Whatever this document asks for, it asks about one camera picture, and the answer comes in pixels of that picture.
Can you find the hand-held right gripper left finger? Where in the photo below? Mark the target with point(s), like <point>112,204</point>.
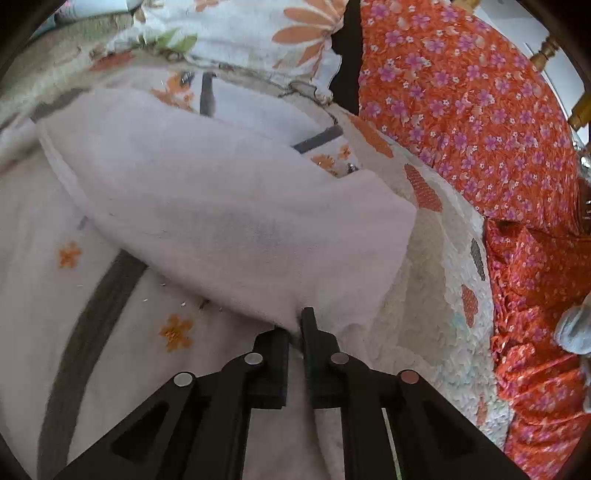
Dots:
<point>272,369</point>

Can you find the pale pink small garment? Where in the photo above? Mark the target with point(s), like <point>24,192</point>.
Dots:
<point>207,207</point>

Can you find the orange floral bedsheet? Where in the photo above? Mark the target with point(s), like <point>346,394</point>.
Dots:
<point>535,286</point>

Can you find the white floral pillow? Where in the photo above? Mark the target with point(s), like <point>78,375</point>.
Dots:
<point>240,32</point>

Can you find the heart-patterned quilt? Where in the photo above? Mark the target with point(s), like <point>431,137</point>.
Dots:
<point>443,258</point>

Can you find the wooden bed headboard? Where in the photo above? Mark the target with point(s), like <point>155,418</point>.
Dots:
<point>545,53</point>

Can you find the orange floral pillow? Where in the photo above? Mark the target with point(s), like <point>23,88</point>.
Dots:
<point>461,106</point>

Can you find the pale cloth bundle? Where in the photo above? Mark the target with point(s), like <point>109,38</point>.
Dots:
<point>575,330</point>

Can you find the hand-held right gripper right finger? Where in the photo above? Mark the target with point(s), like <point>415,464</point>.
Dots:
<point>319,364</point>

